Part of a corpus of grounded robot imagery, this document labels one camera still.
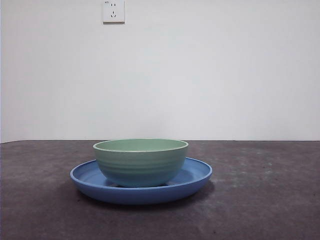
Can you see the white wall socket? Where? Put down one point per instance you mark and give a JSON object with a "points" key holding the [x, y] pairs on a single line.
{"points": [[114, 11]]}

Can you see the blue round plate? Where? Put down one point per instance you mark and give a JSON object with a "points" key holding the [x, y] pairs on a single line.
{"points": [[140, 197]]}

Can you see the green ribbed bowl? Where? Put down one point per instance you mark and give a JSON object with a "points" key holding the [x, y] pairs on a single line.
{"points": [[140, 170]]}

